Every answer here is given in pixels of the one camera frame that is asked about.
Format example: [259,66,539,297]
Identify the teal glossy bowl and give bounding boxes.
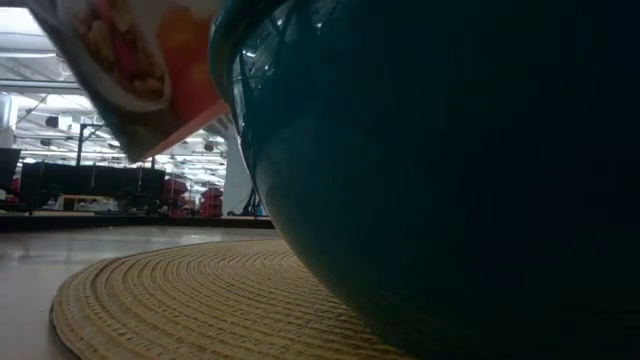
[208,0,640,360]

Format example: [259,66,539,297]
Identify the orange cereal box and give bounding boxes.
[24,0,231,163]

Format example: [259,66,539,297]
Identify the white building pillar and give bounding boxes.
[221,124,257,217]

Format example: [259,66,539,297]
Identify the round woven straw placemat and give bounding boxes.
[49,238,416,360]

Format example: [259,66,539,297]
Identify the black workstation table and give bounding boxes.
[18,160,166,212]

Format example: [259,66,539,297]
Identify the black office chair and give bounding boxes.
[0,147,22,192]

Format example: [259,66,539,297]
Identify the black workstation overhead frame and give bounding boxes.
[74,122,157,169]

